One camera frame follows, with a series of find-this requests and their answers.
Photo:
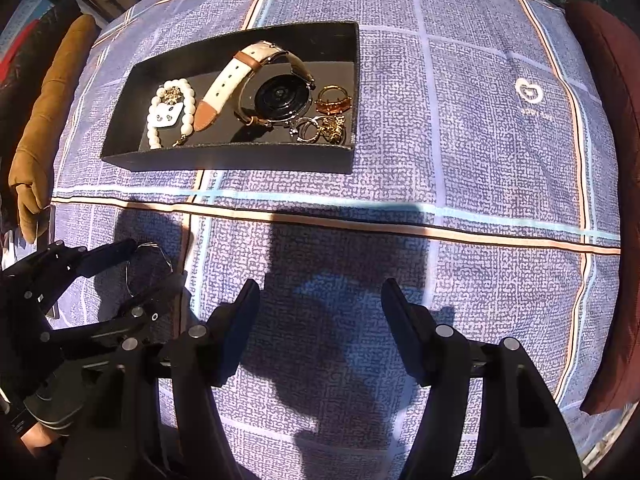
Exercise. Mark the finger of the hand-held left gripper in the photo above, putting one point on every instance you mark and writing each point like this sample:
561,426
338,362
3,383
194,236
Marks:
150,297
110,255

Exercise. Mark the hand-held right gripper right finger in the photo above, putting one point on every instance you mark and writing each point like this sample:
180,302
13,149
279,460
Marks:
400,320

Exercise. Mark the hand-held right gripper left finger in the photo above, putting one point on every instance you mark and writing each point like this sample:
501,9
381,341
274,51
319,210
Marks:
240,320

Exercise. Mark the thin silver bangle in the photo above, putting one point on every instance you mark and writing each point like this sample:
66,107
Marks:
129,272

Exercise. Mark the black cardboard box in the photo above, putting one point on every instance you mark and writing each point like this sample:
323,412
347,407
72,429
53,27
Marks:
225,157

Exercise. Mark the white earring card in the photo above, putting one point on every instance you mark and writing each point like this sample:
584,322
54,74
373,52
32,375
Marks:
167,114

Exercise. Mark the gold ornate brooch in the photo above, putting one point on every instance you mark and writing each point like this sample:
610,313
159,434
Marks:
334,130

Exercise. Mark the person's left forearm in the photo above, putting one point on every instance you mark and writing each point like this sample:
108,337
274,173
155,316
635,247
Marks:
35,442

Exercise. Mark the blue plaid blanket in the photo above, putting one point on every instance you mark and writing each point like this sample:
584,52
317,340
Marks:
475,185

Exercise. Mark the black jacket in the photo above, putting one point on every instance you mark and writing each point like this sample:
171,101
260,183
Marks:
30,60

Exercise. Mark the red cloth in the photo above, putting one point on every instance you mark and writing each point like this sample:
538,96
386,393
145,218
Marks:
20,35

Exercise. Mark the maroon cushion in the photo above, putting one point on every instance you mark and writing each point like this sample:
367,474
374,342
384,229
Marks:
620,210

